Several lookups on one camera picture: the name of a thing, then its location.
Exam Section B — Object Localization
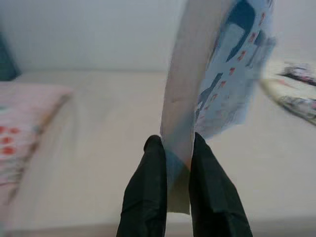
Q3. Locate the cream cartoon print pillow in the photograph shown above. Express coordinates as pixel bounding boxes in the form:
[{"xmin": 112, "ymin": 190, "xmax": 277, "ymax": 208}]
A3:
[{"xmin": 256, "ymin": 61, "xmax": 316, "ymax": 126}]

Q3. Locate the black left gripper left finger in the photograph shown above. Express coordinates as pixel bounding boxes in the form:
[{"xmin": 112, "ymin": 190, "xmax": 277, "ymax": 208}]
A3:
[{"xmin": 116, "ymin": 134, "xmax": 168, "ymax": 237}]

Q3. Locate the blue printed packet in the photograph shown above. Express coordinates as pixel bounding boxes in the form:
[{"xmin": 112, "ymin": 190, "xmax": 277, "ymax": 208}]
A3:
[{"xmin": 159, "ymin": 0, "xmax": 277, "ymax": 214}]

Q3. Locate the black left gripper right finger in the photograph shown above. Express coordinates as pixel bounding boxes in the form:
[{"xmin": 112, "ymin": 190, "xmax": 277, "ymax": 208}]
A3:
[{"xmin": 189, "ymin": 132, "xmax": 254, "ymax": 237}]

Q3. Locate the pink dotted pillow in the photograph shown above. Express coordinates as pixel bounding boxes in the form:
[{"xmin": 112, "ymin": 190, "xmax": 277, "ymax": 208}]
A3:
[{"xmin": 0, "ymin": 82, "xmax": 75, "ymax": 205}]

